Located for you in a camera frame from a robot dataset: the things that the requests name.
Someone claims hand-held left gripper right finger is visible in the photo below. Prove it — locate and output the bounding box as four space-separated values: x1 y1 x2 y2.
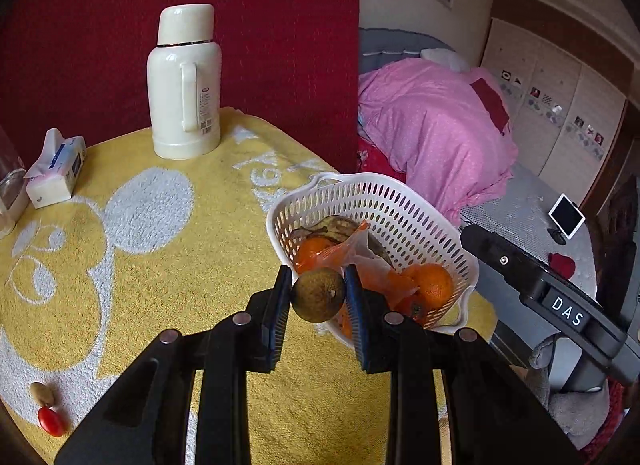
344 265 583 465

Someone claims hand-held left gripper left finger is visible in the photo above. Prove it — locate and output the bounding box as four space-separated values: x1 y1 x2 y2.
54 265 293 465

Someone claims brown-green round fruit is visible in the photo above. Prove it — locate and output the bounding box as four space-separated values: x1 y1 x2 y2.
291 267 347 324

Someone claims orange plastic bag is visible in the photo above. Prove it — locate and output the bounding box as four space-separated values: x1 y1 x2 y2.
295 222 422 312

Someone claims banana peel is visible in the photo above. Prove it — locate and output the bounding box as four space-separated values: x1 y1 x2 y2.
291 215 393 268

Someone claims white plastic basket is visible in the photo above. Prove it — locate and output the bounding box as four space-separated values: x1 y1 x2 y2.
266 172 480 350

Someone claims small red item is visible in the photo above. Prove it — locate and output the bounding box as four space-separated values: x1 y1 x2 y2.
548 252 577 278

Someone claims grey bed sheet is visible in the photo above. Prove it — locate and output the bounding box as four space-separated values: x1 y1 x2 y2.
457 165 598 296

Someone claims white tablet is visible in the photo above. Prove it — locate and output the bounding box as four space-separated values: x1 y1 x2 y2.
548 194 586 245

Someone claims grey cloth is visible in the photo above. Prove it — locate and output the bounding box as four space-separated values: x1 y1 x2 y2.
530 335 626 451

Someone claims yellow printed towel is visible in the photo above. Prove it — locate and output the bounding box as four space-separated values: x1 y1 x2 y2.
0 106 498 465

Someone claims red patterned sheet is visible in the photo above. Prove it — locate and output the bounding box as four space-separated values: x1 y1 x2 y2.
356 138 408 178

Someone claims pink quilt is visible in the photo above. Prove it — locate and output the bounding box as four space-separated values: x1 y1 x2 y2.
357 58 519 226

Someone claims dark red cloth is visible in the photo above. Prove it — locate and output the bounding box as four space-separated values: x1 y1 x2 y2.
470 78 512 133

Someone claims wooden wardrobe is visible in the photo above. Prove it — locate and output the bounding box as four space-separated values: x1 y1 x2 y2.
480 0 628 206

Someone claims white thermos flask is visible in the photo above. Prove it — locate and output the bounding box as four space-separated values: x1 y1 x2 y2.
146 4 222 161

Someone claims peanut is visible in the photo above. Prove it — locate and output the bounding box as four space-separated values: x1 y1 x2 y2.
29 382 56 406

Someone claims white pillow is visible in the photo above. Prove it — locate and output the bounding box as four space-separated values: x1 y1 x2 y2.
420 48 471 71

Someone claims red cherry tomato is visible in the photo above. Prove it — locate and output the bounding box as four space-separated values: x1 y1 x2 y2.
37 407 66 437

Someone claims tissue pack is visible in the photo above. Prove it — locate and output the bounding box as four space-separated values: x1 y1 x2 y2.
25 128 87 209

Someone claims red quilted cloth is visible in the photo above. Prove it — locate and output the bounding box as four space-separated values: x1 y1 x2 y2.
0 0 361 181

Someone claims grey bed headboard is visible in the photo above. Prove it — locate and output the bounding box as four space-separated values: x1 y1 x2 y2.
360 28 456 58

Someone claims glass kettle with white handle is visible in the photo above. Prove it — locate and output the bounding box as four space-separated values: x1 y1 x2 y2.
0 125 30 240

